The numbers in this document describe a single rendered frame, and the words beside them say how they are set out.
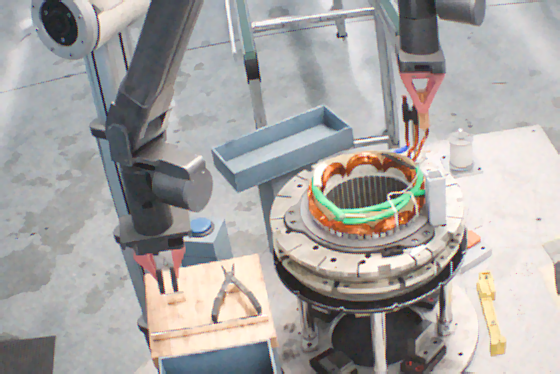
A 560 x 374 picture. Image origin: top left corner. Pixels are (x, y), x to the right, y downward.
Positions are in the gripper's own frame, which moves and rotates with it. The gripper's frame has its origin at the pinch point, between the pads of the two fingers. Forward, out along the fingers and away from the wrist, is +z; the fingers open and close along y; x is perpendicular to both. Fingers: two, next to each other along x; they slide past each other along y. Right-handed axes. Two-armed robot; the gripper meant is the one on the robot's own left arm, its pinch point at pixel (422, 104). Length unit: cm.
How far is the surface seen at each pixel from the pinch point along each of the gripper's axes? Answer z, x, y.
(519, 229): 48, -25, 37
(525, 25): 100, -86, 303
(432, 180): 12.3, -1.4, -0.9
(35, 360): 128, 119, 87
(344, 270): 22.5, 12.6, -8.4
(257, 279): 25.9, 26.1, -5.1
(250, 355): 29.7, 26.6, -19.2
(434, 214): 18.7, -1.8, -0.4
